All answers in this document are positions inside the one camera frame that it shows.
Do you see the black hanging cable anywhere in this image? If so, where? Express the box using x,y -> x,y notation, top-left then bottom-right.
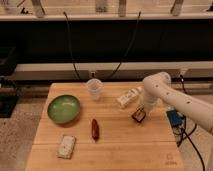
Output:
62,11 -> 82,81
105,10 -> 142,81

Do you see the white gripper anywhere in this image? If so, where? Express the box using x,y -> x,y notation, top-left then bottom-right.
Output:
139,95 -> 157,115

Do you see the black equipment at left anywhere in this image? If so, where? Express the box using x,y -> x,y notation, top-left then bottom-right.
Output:
0,46 -> 19,118

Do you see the blue connector box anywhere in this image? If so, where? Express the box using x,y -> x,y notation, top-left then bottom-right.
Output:
167,110 -> 183,127

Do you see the right black hanging cable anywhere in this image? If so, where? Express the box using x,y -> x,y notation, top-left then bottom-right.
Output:
105,10 -> 142,81

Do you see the green ceramic bowl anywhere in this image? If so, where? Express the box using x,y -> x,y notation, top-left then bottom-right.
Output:
47,95 -> 80,124

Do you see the black and orange eraser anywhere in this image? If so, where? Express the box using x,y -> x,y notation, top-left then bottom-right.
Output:
132,108 -> 146,123

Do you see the clear plastic cup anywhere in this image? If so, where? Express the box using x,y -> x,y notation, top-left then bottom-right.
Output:
86,78 -> 103,100

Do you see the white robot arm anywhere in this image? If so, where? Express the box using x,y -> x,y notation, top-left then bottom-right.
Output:
142,72 -> 213,135

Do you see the black floor cable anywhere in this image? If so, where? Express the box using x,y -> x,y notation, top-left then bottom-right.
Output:
173,74 -> 207,171

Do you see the left black hanging cable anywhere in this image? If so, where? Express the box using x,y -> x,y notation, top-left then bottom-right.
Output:
62,11 -> 82,81

